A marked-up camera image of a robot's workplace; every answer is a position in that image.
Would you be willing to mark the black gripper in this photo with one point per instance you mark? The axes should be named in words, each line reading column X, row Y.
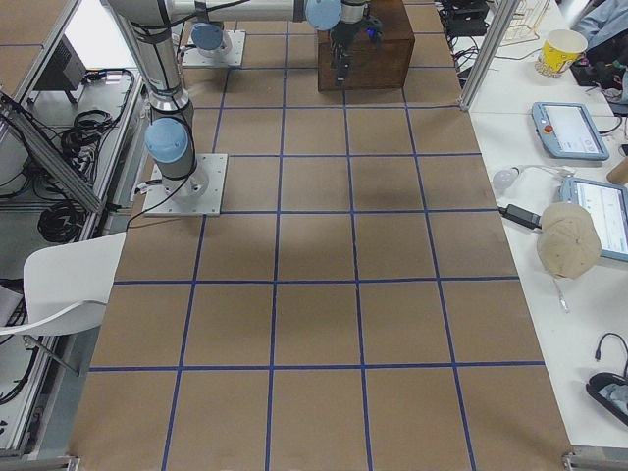
column 344, row 34

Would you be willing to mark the dark wooden drawer cabinet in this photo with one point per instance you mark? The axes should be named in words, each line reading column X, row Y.
column 381, row 65

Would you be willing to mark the white light bulb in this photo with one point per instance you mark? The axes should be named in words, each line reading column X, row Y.
column 505, row 178

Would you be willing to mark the popcorn paper cup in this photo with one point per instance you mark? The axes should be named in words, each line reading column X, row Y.
column 561, row 49

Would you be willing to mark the teach pendant tablet far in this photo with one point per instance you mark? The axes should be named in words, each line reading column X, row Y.
column 567, row 131

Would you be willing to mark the teach pendant tablet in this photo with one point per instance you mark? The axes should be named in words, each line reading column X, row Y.
column 567, row 131
column 607, row 205

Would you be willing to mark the black power brick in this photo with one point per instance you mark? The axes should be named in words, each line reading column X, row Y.
column 520, row 216

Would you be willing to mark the beige cap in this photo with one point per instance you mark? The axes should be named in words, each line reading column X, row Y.
column 569, row 245

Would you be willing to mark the teach pendant tablet near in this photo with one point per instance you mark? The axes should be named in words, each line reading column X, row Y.
column 607, row 205

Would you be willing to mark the white plastic chair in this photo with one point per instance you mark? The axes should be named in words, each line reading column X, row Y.
column 67, row 287

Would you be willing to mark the black glasses case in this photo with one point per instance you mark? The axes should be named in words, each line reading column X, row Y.
column 610, row 391

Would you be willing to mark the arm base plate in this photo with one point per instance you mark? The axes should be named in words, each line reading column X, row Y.
column 201, row 193
column 193, row 59

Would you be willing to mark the aluminium frame post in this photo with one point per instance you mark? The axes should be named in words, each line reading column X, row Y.
column 496, row 31

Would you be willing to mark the gold wire rack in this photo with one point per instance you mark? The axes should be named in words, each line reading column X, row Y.
column 525, row 23

